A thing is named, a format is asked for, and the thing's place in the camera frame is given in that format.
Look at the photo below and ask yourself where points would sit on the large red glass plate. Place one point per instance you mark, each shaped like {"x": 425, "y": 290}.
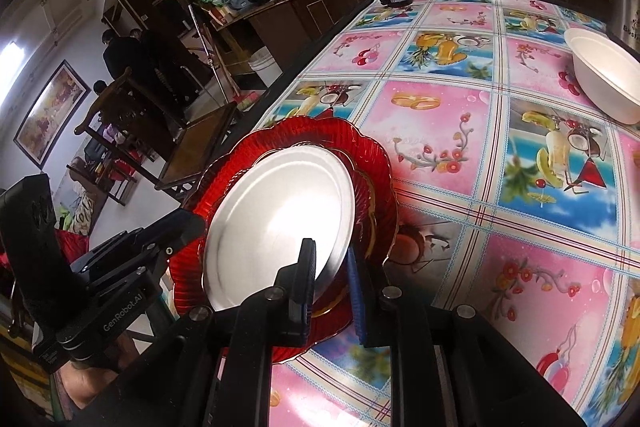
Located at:
{"x": 380, "y": 147}

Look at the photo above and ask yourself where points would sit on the cream disposable bowl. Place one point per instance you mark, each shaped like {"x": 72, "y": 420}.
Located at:
{"x": 605, "y": 72}

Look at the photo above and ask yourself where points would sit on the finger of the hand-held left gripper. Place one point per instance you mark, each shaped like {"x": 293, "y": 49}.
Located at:
{"x": 180, "y": 229}

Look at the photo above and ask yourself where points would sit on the small red glass plate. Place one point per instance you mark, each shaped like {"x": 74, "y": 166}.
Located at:
{"x": 369, "y": 212}

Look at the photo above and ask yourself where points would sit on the framed wall painting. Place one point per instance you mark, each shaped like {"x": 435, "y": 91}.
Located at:
{"x": 50, "y": 117}

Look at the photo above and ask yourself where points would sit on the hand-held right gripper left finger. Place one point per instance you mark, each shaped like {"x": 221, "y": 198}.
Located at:
{"x": 306, "y": 287}

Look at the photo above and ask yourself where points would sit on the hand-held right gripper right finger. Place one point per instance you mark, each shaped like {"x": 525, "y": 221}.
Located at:
{"x": 357, "y": 302}

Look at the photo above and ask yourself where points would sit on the white plastic bucket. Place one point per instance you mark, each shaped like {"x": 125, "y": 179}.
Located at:
{"x": 261, "y": 68}

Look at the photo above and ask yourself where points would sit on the ceiling light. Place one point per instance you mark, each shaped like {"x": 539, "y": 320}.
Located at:
{"x": 12, "y": 49}

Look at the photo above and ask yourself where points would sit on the fruit printed tablecloth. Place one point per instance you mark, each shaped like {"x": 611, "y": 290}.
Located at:
{"x": 500, "y": 207}

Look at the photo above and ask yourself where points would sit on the wooden chair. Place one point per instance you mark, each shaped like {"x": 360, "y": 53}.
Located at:
{"x": 200, "y": 142}

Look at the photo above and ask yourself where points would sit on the silver metal plate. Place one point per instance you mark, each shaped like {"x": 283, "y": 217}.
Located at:
{"x": 270, "y": 217}

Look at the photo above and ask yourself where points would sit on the person's left hand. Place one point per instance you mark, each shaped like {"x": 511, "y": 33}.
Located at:
{"x": 90, "y": 382}

